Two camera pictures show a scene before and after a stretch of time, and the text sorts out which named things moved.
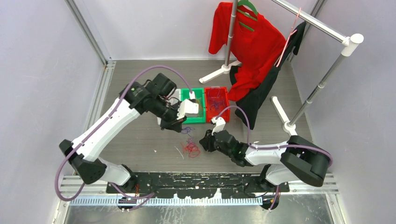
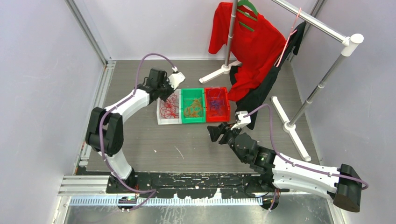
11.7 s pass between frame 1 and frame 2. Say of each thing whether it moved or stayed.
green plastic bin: stayed
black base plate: stayed
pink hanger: stayed
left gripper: moved
